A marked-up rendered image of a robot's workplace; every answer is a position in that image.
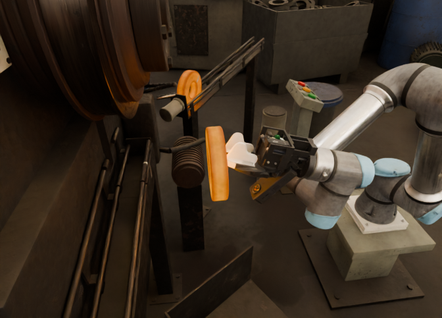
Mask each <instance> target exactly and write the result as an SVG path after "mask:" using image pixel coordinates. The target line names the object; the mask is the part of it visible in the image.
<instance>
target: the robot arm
mask: <svg viewBox="0 0 442 318"><path fill-rule="evenodd" d="M363 92H364V93H363V94H362V95H361V96H360V97H359V98H358V99H357V100H356V101H354V102H353V103H352V104H351V105H350V106H349V107H347V108H346V109H345V110H344V111H343V112H342V113H341V114H340V115H339V116H338V117H337V118H336V119H334V120H333V121H332V122H331V123H330V124H329V125H327V127H325V129H323V130H322V131H321V132H320V133H319V134H318V135H317V136H315V137H314V138H313V139H312V138H305V137H301V136H294V135H291V134H287V132H286V131H285V130H283V129H279V128H272V127H269V126H263V127H262V130H261V131H260V134H259V135H260V136H259V137H258V140H257V146H256V147H253V145H252V144H248V143H245V142H244V139H243V134H242V133H239V132H236V133H235V134H233V135H232V137H231V138H230V140H229V141H228V143H227V144H226V153H227V160H228V166H229V167H231V168H233V169H235V170H236V171H239V172H242V173H244V174H247V175H249V176H253V177H259V178H260V179H259V180H258V181H256V182H255V183H254V184H253V185H252V186H251V187H250V192H251V196H252V199H253V200H254V201H256V202H257V203H259V204H262V203H263V202H265V201H266V200H267V199H268V198H269V197H271V196H272V195H273V194H275V193H276V192H277V191H278V190H279V189H281V188H282V187H283V186H286V187H287V188H288V189H289V190H290V191H291V192H292V193H294V194H295V195H296V196H297V198H299V199H300V200H301V201H302V202H303V203H304V204H305V205H306V206H307V208H306V211H305V217H306V219H307V221H308V222H309V223H310V224H311V225H313V226H315V227H317V228H321V229H330V228H332V227H333V226H334V224H335V223H336V222H337V220H338V218H340V216H341V212H342V210H343V209H344V207H345V205H346V203H347V201H348V199H349V198H350V196H351V194H352V193H353V191H354V189H355V188H365V189H364V191H363V192H362V193H361V195H359V197H357V199H356V201H355V211H356V212H357V213H358V214H359V215H360V216H361V217H362V218H363V219H365V220H367V221H369V222H371V223H374V224H377V225H388V224H390V223H392V222H393V221H394V220H395V218H396V216H397V205H398V206H399V207H400V208H402V209H404V210H405V211H406V212H407V213H409V214H411V215H412V216H413V217H415V218H416V219H417V220H419V221H421V222H423V223H424V224H426V225H430V224H432V223H434V222H435V221H437V220H438V219H440V218H441V217H442V69H441V68H437V67H434V66H430V65H427V64H424V63H410V64H405V65H401V66H398V67H395V68H393V69H391V70H388V71H387V72H384V73H383V74H381V75H379V76H378V77H377V78H375V79H373V80H372V81H371V82H370V83H369V84H368V85H367V86H365V88H364V90H363ZM398 106H403V107H406V108H407V109H410V110H412V111H415V112H416V118H415V123H416V126H417V127H418V128H419V129H420V133H419V137H418V144H417V148H416V155H415V159H414V166H413V170H412V174H410V167H409V165H408V164H407V163H405V162H404V161H401V160H398V159H392V158H383V159H378V160H377V161H376V162H375V163H374V164H373V162H372V161H371V160H370V159H369V158H367V157H365V156H362V155H359V154H355V153H351V152H350V153H347V152H343V151H342V150H343V149H344V148H346V147H347V146H348V145H349V144H350V143H351V142H352V141H353V140H354V139H355V138H356V137H357V136H359V135H360V134H361V133H362V132H363V131H364V130H366V129H367V128H368V127H369V126H370V125H371V124H372V123H373V122H374V121H375V120H376V119H377V118H378V117H380V116H381V115H382V114H383V113H388V112H391V111H392V110H394V108H396V107H398ZM267 129H272V130H278V133H277V134H276V135H275V136H273V135H272V133H271V132H269V131H267ZM266 131H267V132H266Z"/></svg>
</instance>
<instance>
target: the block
mask: <svg viewBox="0 0 442 318"><path fill-rule="evenodd" d="M122 120H123V123H124V129H125V133H126V138H146V137H151V143H153V147H154V152H155V161H156V164H157V163H159V161H160V151H159V147H160V142H159V132H158V126H157V118H156V112H155V102H154V97H153V95H152V94H143V96H142V98H141V100H140V101H139V105H138V108H137V112H136V114H135V116H134V117H133V118H132V119H122Z"/></svg>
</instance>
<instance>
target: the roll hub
mask: <svg viewBox="0 0 442 318"><path fill-rule="evenodd" d="M128 4H129V9H130V17H131V21H132V29H133V33H134V39H135V44H136V47H137V52H138V55H139V60H140V62H141V65H142V67H143V69H144V71H146V72H166V71H169V68H168V56H170V46H169V37H168V31H169V29H170V17H169V6H168V0H128ZM162 25H166V29H167V39H166V40H164V39H163V38H162V29H161V26H162Z"/></svg>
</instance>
